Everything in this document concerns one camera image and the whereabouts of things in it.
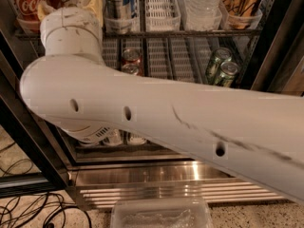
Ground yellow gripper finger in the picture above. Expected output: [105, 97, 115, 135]
[77, 0, 104, 26]
[37, 0, 55, 21]

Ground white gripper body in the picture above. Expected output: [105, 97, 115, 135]
[40, 7, 103, 47]

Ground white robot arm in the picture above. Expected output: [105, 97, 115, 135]
[20, 3, 304, 203]

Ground blue silver can top shelf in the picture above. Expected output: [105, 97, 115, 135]
[105, 0, 136, 20]

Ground rear Coca-Cola can middle shelf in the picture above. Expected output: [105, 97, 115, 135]
[122, 48, 142, 65]

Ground coca-cola can shelf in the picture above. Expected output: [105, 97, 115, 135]
[122, 64, 143, 76]
[122, 48, 142, 65]

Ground empty white tray top shelf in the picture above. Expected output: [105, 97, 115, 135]
[144, 0, 181, 32]

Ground front Coca-Cola can middle shelf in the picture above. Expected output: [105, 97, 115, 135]
[122, 64, 143, 76]

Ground left open fridge door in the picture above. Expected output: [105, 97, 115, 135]
[0, 31, 68, 198]

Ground rear green can middle shelf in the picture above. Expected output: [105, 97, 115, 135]
[205, 47, 233, 84]

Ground green can shelf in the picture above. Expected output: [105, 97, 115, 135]
[213, 62, 239, 87]
[205, 47, 233, 84]

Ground gold patterned can top shelf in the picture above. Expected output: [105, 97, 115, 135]
[219, 0, 262, 30]

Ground front green can middle shelf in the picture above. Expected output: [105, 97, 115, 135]
[213, 62, 239, 87]

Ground stainless steel fridge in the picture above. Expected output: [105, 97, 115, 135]
[0, 0, 304, 211]

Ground right glass fridge door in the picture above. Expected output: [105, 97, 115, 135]
[251, 0, 304, 96]

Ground brown drink bottle white cap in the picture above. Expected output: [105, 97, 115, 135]
[103, 129, 123, 146]

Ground clear plastic bin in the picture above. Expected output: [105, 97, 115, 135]
[110, 198, 214, 228]

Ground black floor cables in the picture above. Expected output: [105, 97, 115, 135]
[0, 141, 93, 228]

